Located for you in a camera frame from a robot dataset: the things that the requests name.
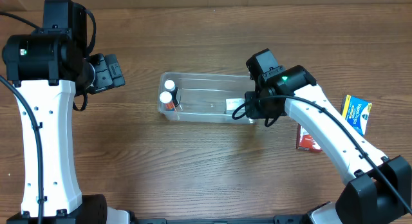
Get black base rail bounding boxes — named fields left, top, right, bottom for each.
left=131, top=214, right=312, bottom=224

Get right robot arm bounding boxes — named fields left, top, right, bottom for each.
left=243, top=49, right=411, bottom=223

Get blue yellow VapoDrops box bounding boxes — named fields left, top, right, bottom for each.
left=341, top=95, right=372, bottom=136

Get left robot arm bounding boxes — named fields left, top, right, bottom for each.
left=1, top=0, right=133, bottom=224

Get clear plastic container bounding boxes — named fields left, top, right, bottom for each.
left=158, top=72, right=255, bottom=124

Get white cap bottle upper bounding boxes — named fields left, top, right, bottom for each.
left=164, top=79, right=179, bottom=100

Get white cap orange bottle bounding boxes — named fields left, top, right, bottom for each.
left=159, top=91, right=176, bottom=111

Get white Hansaplast plaster box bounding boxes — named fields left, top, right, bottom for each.
left=225, top=98, right=245, bottom=115

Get red medicine box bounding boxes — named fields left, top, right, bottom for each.
left=296, top=124, right=322, bottom=153

